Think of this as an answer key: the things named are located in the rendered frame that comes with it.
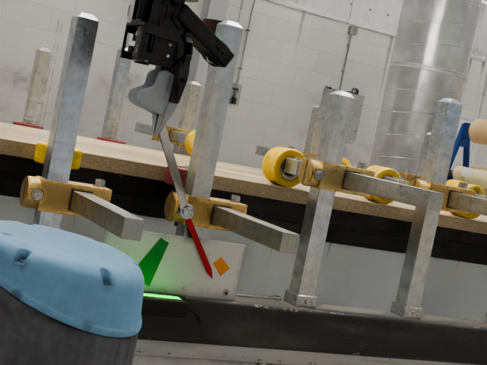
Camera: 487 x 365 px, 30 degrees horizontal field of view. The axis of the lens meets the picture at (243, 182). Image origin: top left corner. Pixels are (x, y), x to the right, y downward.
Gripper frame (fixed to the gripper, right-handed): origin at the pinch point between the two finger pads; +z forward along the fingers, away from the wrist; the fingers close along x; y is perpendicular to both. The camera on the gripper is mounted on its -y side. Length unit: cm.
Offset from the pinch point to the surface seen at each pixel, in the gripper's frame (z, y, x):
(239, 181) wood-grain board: 8.2, -33.7, -34.5
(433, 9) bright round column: -97, -296, -314
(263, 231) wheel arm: 12.8, -18.0, 4.4
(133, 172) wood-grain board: 10.0, -11.4, -35.1
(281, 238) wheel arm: 12.9, -17.8, 10.1
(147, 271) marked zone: 24.4, -8.6, -14.2
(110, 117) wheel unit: 2, -37, -123
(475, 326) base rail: 28, -81, -11
